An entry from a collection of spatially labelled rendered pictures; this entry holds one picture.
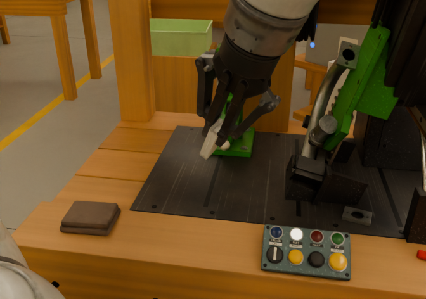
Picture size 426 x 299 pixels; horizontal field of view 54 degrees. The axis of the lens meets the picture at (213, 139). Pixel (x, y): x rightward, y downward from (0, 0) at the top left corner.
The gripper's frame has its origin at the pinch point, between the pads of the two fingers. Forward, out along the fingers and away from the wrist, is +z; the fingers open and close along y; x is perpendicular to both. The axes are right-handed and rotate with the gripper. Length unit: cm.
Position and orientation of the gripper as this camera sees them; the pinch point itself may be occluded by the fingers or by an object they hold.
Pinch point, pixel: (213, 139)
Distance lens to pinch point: 65.6
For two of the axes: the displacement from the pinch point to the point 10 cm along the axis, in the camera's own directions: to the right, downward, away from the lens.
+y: 8.2, 5.5, -1.7
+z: -2.6, 6.2, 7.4
